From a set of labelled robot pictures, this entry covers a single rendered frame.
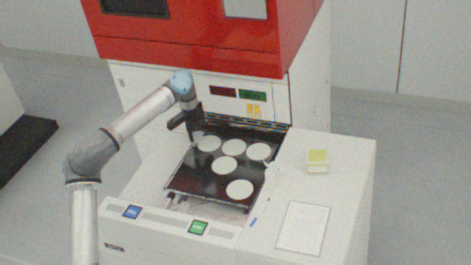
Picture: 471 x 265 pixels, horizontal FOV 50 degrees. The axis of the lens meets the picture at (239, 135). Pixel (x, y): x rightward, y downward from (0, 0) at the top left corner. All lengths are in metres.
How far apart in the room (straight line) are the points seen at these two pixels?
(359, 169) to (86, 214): 0.96
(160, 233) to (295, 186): 0.50
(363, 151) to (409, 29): 1.60
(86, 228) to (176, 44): 0.76
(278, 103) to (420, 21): 1.60
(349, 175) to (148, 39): 0.92
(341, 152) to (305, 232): 0.40
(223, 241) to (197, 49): 0.72
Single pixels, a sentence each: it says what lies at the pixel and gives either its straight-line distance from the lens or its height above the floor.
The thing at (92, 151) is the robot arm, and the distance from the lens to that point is 1.60.
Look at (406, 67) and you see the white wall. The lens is 3.58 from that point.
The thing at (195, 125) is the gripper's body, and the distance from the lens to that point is 2.04.
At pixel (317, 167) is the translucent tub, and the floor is 1.01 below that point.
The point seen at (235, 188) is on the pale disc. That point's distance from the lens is 1.93.
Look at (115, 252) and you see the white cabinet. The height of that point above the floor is 0.74.
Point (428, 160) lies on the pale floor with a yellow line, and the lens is 3.36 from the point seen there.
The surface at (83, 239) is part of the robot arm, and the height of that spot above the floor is 1.09.
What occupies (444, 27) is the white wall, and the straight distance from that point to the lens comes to 3.41.
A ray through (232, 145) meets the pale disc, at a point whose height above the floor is 0.90.
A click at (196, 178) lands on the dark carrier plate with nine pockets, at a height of 0.90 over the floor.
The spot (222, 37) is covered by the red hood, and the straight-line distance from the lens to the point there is 1.85.
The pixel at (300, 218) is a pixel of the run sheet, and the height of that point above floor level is 0.97.
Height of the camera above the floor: 2.29
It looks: 40 degrees down
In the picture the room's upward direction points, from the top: 9 degrees counter-clockwise
